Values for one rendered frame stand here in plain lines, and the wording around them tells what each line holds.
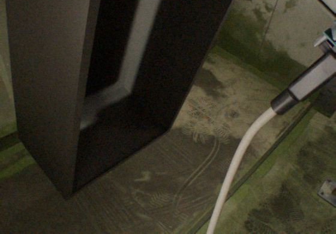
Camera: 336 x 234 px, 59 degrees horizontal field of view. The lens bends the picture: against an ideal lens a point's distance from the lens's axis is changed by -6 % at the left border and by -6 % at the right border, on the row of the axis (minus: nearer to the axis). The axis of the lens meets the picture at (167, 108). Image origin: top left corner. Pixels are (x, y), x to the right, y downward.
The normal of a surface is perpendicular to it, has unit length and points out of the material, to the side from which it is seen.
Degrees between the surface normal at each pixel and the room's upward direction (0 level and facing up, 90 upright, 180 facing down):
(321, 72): 90
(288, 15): 90
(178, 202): 0
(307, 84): 90
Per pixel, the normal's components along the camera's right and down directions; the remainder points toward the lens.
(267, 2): -0.67, 0.41
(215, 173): 0.14, -0.76
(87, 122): 0.29, -0.64
